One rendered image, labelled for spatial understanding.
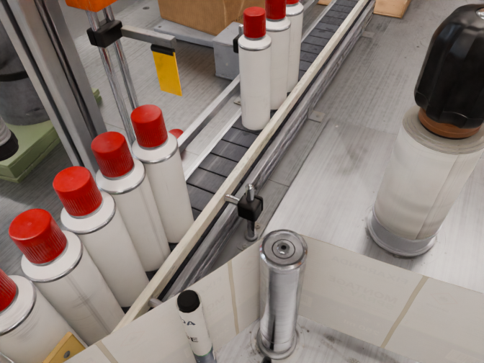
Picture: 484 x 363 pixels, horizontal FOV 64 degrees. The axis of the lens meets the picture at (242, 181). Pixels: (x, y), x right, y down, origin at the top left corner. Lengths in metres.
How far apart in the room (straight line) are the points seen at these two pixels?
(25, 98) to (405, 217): 0.69
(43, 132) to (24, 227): 0.49
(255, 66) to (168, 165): 0.25
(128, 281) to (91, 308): 0.06
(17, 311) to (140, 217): 0.15
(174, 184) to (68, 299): 0.17
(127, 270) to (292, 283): 0.20
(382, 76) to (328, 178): 0.41
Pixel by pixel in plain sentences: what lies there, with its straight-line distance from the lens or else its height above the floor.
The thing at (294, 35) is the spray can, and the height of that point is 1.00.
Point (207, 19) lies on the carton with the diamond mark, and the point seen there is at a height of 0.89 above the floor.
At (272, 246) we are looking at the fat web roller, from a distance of 0.31.
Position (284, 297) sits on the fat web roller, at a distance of 0.34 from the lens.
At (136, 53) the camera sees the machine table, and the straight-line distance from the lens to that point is 1.09.
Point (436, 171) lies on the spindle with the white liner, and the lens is 0.44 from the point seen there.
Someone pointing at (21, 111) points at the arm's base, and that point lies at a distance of 0.86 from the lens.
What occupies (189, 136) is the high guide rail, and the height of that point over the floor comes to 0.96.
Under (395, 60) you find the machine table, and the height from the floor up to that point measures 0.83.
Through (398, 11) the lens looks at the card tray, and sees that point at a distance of 1.29.
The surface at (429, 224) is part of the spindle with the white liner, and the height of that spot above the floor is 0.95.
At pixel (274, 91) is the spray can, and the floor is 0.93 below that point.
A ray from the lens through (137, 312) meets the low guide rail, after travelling 0.47.
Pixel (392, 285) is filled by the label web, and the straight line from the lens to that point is 0.35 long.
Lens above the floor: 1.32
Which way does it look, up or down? 47 degrees down
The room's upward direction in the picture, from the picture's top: 3 degrees counter-clockwise
